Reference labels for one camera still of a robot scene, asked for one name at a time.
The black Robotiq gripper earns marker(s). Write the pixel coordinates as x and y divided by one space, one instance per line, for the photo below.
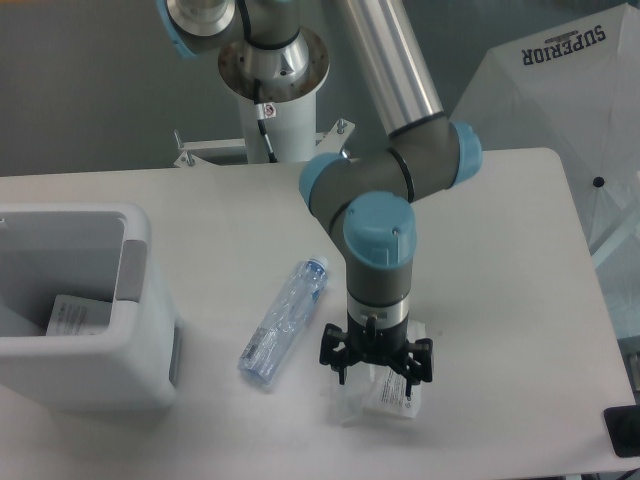
389 346

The clear plastic bag printed label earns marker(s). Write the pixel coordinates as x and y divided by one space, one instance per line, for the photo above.
370 390

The clear plastic water bottle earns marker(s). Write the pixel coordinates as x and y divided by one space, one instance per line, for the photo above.
289 313

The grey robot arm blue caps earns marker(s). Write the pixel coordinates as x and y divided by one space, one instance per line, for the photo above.
364 205

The white plastic trash can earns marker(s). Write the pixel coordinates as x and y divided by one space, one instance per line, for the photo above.
100 251

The black device at table corner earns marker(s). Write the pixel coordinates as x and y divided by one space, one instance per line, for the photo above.
622 424

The white printed paper in bin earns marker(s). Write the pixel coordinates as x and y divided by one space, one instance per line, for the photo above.
72 315

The white Superior umbrella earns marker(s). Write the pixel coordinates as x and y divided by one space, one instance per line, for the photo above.
574 89

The black gripper cable plug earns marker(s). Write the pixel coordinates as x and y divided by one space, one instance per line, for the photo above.
371 331

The white pedestal base frame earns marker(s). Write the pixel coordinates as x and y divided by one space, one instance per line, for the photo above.
234 152

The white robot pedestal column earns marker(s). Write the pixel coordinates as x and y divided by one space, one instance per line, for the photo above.
280 125

